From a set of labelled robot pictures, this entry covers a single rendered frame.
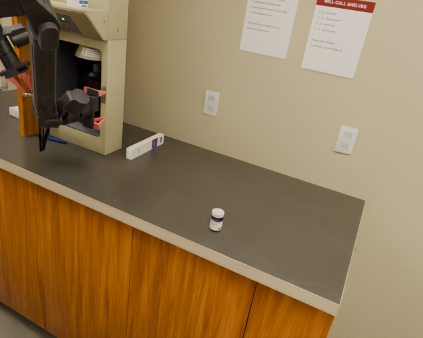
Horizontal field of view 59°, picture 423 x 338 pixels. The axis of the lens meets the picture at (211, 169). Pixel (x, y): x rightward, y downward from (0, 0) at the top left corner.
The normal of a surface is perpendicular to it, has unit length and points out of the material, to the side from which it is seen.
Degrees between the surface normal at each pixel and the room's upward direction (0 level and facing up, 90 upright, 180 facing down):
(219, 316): 90
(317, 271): 0
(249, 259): 0
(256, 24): 90
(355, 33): 90
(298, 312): 90
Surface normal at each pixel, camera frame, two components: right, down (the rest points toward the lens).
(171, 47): -0.44, 0.32
